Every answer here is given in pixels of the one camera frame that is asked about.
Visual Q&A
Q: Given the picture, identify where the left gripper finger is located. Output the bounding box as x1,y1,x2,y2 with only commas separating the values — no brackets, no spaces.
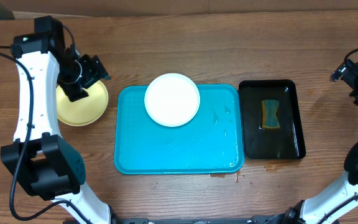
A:
79,54,111,88
63,83,89,102

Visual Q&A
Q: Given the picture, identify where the yellow-green plate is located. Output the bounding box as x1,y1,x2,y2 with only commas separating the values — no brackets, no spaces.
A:
56,81,109,126

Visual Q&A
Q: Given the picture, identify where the white plate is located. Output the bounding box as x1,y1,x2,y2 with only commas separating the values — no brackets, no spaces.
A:
144,73,201,128

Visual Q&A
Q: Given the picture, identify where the green yellow sponge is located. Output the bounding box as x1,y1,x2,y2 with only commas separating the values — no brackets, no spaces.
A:
261,100,280,129

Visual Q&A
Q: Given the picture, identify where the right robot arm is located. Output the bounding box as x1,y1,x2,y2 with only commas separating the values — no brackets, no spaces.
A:
267,48,358,224

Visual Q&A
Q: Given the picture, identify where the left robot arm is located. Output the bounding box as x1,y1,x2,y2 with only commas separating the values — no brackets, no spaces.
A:
1,31,117,223

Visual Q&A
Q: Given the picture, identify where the black water tray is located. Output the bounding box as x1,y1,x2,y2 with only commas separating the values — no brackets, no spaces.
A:
238,79,306,160

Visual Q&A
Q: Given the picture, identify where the teal plastic tray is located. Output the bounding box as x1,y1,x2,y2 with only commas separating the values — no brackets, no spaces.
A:
114,84,245,175

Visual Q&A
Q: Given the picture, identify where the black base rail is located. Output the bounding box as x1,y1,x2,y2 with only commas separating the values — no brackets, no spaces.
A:
117,214,285,224

